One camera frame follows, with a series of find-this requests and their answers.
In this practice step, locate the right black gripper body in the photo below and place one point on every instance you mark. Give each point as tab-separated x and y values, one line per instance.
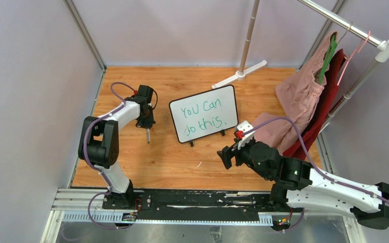
243	154

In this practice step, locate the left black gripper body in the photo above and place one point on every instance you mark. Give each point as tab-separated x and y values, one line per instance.
146	120

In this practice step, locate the whiteboard marker white body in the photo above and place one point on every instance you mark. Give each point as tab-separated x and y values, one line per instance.
148	132

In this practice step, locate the small whiteboard black frame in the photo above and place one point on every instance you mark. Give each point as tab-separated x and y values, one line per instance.
205	113

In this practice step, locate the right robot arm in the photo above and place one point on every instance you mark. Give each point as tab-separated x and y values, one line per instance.
297	185

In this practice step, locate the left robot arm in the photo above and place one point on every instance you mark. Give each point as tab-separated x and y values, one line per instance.
99	143

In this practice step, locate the dark red garment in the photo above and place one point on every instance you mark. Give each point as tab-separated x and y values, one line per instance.
311	132

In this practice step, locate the pink garment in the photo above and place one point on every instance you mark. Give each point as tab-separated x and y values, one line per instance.
299	96

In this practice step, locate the green clothes hanger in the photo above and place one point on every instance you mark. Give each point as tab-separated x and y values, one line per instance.
327	58

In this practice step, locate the pink clothes hanger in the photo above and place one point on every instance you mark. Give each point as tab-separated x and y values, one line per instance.
357	49

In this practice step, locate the metal clothes rack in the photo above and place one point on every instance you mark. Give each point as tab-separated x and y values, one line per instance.
332	16

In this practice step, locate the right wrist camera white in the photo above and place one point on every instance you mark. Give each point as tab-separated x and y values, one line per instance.
243	134

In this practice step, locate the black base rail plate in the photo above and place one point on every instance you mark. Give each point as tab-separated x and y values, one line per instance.
157	207

